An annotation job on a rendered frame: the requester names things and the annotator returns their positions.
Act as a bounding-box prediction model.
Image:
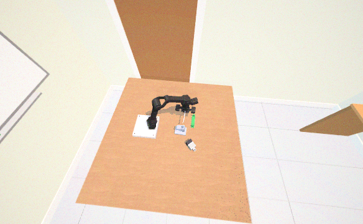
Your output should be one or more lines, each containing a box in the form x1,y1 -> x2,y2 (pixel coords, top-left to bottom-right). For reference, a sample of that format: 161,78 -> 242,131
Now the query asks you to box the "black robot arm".
146,95 -> 198,129

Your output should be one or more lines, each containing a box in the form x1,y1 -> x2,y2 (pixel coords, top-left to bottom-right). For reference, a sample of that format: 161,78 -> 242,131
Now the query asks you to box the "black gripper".
175,105 -> 196,114

